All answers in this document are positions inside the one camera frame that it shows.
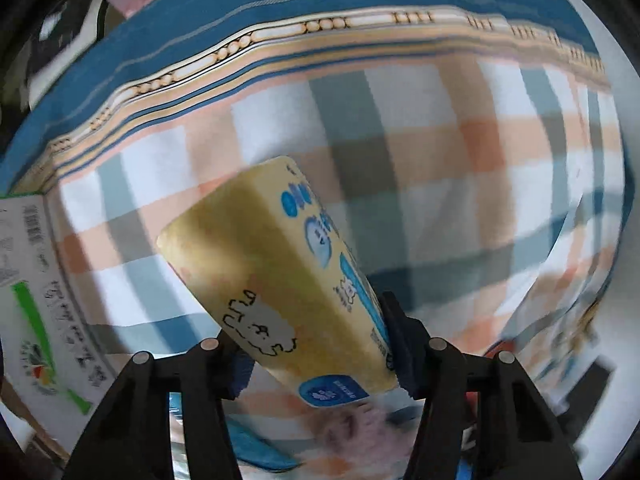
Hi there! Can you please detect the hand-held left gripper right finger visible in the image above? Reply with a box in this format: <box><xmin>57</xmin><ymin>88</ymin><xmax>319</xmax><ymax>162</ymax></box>
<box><xmin>381</xmin><ymin>291</ymin><xmax>586</xmax><ymax>480</ymax></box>

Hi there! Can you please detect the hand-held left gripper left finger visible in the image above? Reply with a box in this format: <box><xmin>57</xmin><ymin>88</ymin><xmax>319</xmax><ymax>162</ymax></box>
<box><xmin>61</xmin><ymin>329</ymin><xmax>256</xmax><ymax>480</ymax></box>

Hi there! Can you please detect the yellow tissue pack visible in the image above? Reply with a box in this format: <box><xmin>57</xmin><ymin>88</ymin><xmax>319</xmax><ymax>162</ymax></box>
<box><xmin>156</xmin><ymin>156</ymin><xmax>404</xmax><ymax>404</ymax></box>

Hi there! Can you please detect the white cardboard box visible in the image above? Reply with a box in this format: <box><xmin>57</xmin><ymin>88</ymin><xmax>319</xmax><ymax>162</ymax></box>
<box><xmin>0</xmin><ymin>191</ymin><xmax>119</xmax><ymax>463</ymax></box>

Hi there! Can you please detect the plaid blanket with blue border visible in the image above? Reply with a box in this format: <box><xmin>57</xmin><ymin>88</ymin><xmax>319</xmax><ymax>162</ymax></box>
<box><xmin>0</xmin><ymin>0</ymin><xmax>626</xmax><ymax>480</ymax></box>

